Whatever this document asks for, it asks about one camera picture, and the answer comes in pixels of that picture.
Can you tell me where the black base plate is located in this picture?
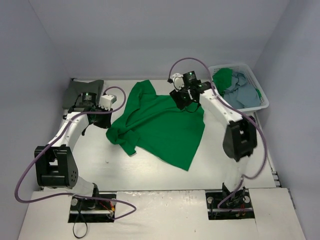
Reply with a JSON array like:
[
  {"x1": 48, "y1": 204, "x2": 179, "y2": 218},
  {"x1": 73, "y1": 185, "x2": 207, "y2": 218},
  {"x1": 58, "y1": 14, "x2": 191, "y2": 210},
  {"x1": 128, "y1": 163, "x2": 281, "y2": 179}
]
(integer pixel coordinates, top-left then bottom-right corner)
[
  {"x1": 205, "y1": 189, "x2": 255, "y2": 221},
  {"x1": 68, "y1": 197, "x2": 116, "y2": 223}
]

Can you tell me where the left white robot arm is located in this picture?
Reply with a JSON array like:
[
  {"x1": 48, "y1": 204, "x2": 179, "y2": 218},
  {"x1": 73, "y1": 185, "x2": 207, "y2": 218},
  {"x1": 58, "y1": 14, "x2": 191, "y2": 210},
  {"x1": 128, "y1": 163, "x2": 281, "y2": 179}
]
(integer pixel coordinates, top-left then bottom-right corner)
[{"x1": 34, "y1": 92, "x2": 117, "y2": 210}]

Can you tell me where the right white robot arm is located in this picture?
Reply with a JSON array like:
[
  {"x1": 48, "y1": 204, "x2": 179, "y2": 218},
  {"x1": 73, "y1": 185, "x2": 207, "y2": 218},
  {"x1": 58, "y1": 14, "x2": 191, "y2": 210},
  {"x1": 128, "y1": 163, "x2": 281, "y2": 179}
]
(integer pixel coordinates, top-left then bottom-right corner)
[{"x1": 167, "y1": 71, "x2": 257, "y2": 206}]

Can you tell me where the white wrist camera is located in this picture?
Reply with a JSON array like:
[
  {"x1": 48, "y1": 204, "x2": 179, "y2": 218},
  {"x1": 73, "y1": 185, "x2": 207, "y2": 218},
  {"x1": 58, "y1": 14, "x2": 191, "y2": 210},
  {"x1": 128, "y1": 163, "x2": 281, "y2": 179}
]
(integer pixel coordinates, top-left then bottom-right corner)
[
  {"x1": 98, "y1": 94, "x2": 117, "y2": 111},
  {"x1": 167, "y1": 73, "x2": 185, "y2": 91}
]

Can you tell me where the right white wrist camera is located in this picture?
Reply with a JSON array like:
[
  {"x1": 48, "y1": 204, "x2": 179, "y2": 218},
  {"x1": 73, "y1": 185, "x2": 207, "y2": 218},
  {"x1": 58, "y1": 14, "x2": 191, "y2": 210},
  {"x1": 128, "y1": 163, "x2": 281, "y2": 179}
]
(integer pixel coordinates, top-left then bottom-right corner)
[{"x1": 167, "y1": 73, "x2": 185, "y2": 91}]

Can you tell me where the green t shirt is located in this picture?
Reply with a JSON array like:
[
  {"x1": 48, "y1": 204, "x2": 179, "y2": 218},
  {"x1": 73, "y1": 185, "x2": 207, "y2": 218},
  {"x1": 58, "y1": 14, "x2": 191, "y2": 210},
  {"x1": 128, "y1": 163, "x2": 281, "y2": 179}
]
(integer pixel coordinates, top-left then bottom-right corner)
[
  {"x1": 106, "y1": 80, "x2": 205, "y2": 171},
  {"x1": 212, "y1": 68, "x2": 233, "y2": 96}
]

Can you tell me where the white laundry basket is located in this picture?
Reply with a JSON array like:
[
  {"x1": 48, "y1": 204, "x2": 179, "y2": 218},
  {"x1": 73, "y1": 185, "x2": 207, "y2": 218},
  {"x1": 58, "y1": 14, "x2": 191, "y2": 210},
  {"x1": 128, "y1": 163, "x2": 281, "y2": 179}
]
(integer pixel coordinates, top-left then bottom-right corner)
[{"x1": 208, "y1": 63, "x2": 269, "y2": 113}]

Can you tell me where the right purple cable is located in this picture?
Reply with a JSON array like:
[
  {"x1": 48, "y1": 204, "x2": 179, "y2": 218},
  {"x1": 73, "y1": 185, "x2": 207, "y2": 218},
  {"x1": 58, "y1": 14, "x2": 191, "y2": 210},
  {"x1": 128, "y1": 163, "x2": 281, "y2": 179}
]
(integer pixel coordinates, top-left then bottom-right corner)
[{"x1": 169, "y1": 57, "x2": 269, "y2": 211}]

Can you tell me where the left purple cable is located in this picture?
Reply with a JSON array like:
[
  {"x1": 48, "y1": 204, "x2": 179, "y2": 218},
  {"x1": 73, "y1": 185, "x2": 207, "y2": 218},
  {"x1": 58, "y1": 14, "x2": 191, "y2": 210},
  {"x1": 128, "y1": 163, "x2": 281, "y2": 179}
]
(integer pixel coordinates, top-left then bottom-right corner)
[{"x1": 14, "y1": 86, "x2": 138, "y2": 221}]

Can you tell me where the light blue t shirt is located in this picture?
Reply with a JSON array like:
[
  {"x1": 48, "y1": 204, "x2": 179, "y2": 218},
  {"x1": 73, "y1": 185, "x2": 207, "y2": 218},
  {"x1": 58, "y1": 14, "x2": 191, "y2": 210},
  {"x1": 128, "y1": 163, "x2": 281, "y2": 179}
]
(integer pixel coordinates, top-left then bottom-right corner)
[{"x1": 223, "y1": 71, "x2": 261, "y2": 109}]

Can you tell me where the grey t shirt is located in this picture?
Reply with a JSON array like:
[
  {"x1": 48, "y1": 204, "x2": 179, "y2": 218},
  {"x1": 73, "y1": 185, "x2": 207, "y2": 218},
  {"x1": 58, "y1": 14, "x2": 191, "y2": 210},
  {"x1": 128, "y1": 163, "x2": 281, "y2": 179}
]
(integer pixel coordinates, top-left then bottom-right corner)
[{"x1": 62, "y1": 79, "x2": 104, "y2": 110}]

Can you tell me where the purple cable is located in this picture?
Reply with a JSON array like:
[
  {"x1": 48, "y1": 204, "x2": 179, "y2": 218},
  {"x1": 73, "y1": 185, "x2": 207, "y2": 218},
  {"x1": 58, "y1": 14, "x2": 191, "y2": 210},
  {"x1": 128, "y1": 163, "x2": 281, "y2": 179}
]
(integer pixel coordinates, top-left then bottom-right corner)
[
  {"x1": 14, "y1": 86, "x2": 138, "y2": 221},
  {"x1": 169, "y1": 57, "x2": 269, "y2": 211}
]

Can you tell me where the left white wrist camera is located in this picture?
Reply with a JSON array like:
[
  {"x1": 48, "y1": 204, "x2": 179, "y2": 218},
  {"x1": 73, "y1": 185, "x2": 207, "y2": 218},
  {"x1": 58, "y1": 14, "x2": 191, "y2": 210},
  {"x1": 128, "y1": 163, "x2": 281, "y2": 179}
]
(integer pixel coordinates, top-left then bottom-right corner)
[{"x1": 98, "y1": 94, "x2": 117, "y2": 111}]

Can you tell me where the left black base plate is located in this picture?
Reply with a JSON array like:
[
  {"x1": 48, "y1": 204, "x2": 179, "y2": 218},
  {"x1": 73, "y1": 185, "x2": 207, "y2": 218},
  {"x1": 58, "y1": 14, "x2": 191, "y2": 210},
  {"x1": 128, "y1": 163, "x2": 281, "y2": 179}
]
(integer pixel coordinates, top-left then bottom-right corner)
[{"x1": 68, "y1": 197, "x2": 116, "y2": 223}]

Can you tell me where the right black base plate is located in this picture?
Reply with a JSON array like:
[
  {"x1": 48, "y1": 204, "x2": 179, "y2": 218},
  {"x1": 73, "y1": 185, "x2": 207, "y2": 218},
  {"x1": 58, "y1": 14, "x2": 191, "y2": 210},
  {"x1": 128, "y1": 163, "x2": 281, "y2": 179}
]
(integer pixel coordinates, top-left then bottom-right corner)
[{"x1": 205, "y1": 189, "x2": 255, "y2": 221}]

